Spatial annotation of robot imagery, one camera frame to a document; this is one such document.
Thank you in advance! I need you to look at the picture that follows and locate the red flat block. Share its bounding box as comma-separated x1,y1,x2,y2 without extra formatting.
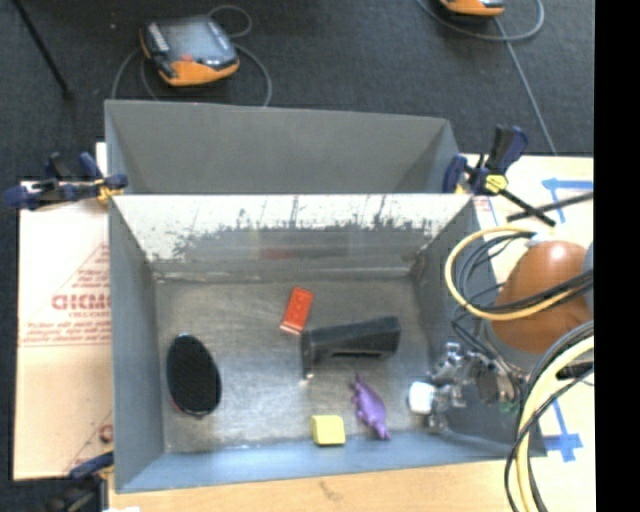
278,286,316,336

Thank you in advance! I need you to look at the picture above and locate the small white block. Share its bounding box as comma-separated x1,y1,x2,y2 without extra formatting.
407,381,435,416

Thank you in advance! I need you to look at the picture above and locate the yellow sponge block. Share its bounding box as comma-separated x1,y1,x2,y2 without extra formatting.
310,414,347,447

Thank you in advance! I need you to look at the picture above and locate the black cylinder on white bracket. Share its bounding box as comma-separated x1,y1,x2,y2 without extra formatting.
554,363,595,387

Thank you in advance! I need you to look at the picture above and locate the black oval brush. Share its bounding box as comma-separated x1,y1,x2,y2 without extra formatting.
165,333,223,419

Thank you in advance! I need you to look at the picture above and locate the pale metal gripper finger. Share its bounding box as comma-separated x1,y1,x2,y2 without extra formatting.
426,386,469,433
429,342,474,385

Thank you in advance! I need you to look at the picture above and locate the long black block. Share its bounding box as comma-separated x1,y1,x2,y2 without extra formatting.
299,315,403,380

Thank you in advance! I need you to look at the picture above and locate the purple toy dinosaur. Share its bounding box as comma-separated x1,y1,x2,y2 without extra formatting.
349,373,393,442

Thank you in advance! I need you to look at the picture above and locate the grey metal bin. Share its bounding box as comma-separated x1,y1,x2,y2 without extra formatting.
103,98,547,495

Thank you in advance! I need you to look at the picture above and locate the brown cardboard board, red print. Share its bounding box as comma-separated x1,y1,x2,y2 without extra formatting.
11,198,115,482

